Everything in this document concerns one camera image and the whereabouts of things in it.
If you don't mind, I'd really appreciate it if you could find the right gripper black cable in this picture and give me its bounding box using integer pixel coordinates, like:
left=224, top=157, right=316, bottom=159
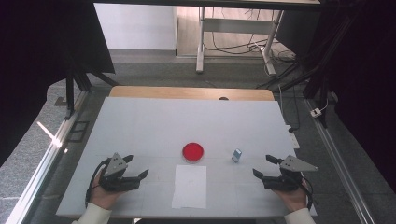
left=300, top=176, right=314, bottom=210

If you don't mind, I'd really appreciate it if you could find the white desk frame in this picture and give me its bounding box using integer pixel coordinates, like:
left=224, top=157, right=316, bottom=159
left=195, top=6, right=285, bottom=76

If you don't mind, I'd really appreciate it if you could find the black metal stand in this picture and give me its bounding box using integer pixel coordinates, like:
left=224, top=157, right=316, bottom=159
left=255, top=60, right=331, bottom=129
left=64, top=66, right=120, bottom=120

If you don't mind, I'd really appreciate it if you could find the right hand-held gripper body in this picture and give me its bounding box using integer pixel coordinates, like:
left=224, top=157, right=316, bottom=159
left=262, top=155, right=319, bottom=192

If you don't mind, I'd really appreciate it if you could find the aluminium rail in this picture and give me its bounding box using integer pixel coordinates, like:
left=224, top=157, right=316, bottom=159
left=304, top=98, right=376, bottom=224
left=6, top=90, right=90, bottom=224

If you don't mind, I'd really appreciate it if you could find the blue and white stamp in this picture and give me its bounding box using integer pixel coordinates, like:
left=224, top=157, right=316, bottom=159
left=231, top=147, right=244, bottom=163

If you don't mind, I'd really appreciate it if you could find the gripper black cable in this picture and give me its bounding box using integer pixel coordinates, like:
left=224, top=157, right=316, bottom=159
left=300, top=176, right=314, bottom=210
left=84, top=157, right=111, bottom=209

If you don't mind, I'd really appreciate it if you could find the wooden table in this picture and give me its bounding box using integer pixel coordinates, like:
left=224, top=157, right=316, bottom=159
left=109, top=85, right=276, bottom=102

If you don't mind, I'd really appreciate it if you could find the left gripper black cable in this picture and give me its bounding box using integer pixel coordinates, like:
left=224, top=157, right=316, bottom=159
left=84, top=157, right=111, bottom=209

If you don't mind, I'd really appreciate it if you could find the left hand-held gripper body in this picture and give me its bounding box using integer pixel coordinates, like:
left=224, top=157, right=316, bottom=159
left=98, top=152, right=142, bottom=192

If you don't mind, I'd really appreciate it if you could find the round red ink pad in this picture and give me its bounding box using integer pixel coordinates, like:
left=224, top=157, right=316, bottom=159
left=181, top=142, right=205, bottom=162

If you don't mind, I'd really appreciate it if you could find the person's left hand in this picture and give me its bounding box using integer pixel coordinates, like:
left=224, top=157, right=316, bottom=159
left=88, top=172, right=127, bottom=210

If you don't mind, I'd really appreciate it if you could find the white paper sheet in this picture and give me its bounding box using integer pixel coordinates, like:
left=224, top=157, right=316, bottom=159
left=171, top=164, right=207, bottom=210

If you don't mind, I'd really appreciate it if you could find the person's right hand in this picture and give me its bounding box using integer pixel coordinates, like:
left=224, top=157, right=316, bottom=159
left=272, top=178, right=312, bottom=214

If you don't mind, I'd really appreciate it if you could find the black curtain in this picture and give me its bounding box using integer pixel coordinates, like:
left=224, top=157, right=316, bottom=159
left=0, top=0, right=116, bottom=167
left=275, top=0, right=396, bottom=194

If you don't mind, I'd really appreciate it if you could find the bundle of floor cables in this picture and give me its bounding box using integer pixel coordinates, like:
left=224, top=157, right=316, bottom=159
left=204, top=7, right=297, bottom=63

